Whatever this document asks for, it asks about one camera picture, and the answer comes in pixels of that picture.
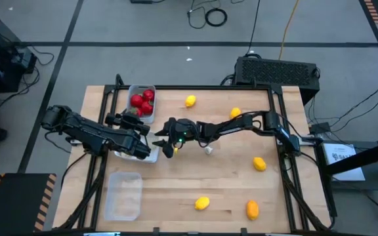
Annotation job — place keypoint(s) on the red strawberry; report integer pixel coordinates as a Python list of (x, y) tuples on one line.
[(148, 95), (137, 111), (146, 107), (136, 100)]

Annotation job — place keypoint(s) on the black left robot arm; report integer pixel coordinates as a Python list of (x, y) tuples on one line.
[(90, 132)]

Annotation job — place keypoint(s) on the large black hazard-striped mat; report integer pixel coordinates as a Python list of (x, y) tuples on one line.
[(15, 203)]

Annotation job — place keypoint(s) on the clear plastic container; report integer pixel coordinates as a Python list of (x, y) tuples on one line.
[(123, 196)]

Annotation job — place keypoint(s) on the white printed paper sheet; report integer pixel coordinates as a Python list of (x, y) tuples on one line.
[(346, 170)]

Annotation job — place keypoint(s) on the black curved frame bracket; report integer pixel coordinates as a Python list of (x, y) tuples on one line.
[(119, 80)]

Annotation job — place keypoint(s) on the black power strip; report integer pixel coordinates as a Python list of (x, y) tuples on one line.
[(141, 1)]

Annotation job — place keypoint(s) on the white garlic bulb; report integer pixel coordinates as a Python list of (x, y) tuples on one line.
[(208, 150)]

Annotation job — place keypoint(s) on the yellow lemon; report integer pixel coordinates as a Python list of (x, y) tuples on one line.
[(259, 164), (235, 113), (190, 101), (202, 203)]

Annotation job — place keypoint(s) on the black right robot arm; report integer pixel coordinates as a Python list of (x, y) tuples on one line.
[(235, 123)]

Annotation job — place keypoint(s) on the black metal table frame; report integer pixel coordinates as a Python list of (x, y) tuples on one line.
[(208, 87)]

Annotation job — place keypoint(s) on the small grey plastic basket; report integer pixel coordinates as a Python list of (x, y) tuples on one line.
[(142, 88)]

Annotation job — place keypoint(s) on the black computer case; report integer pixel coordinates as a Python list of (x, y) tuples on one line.
[(274, 72)]

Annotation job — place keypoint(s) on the black diagonal beam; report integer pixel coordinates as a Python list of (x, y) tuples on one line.
[(366, 157)]

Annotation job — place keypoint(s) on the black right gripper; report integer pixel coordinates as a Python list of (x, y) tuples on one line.
[(184, 131)]

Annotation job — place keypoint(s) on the small yellow gripper tag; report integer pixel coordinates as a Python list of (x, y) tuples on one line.
[(176, 151)]

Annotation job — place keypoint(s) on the orange lemon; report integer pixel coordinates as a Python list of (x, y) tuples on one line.
[(252, 209)]

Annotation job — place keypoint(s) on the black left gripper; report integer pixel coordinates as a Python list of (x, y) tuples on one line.
[(130, 124)]

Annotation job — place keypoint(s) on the small black box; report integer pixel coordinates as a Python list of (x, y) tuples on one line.
[(320, 128)]

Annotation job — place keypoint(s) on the white plastic basket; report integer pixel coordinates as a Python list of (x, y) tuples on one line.
[(153, 154)]

